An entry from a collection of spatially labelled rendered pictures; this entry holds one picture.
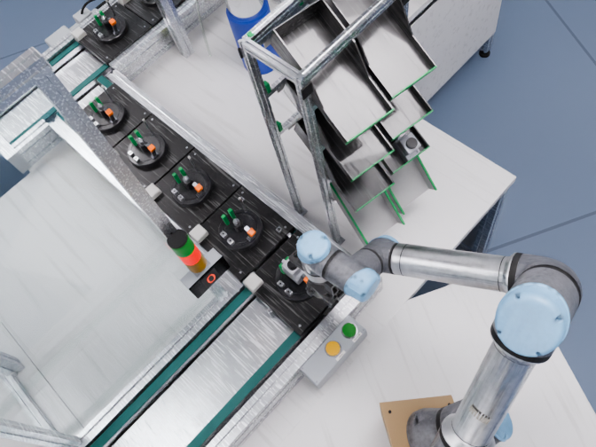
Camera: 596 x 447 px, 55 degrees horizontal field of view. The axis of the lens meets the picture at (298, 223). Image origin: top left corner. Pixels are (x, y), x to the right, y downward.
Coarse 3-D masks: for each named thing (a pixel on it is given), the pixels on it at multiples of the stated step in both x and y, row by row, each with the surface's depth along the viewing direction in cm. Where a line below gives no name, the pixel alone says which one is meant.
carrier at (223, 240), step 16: (240, 192) 188; (224, 208) 186; (240, 208) 185; (256, 208) 184; (208, 224) 184; (224, 224) 181; (240, 224) 176; (256, 224) 179; (272, 224) 181; (288, 224) 180; (208, 240) 182; (224, 240) 178; (240, 240) 178; (256, 240) 177; (272, 240) 178; (224, 256) 178; (240, 256) 177; (256, 256) 176; (240, 272) 175
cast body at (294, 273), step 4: (284, 260) 166; (288, 260) 162; (284, 264) 161; (288, 264) 160; (292, 264) 160; (284, 268) 161; (288, 268) 160; (292, 268) 159; (296, 268) 160; (288, 272) 161; (292, 272) 160; (296, 272) 161; (300, 272) 163; (304, 272) 162; (288, 276) 165; (292, 276) 161; (296, 276) 162; (300, 276) 162; (296, 280) 162; (300, 280) 163
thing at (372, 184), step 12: (300, 120) 147; (300, 132) 151; (324, 156) 154; (336, 168) 154; (372, 168) 155; (336, 180) 154; (348, 180) 154; (360, 180) 154; (372, 180) 155; (384, 180) 155; (348, 192) 154; (360, 192) 154; (372, 192) 154; (360, 204) 154
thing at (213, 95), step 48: (192, 96) 224; (240, 96) 221; (240, 144) 210; (288, 144) 207; (432, 144) 198; (288, 192) 198; (432, 192) 189; (480, 192) 187; (432, 240) 182; (384, 288) 177; (288, 432) 162
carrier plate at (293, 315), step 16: (288, 240) 177; (272, 256) 176; (288, 256) 175; (256, 272) 174; (272, 272) 173; (272, 288) 171; (272, 304) 169; (288, 304) 168; (304, 304) 167; (320, 304) 166; (288, 320) 166; (304, 320) 165
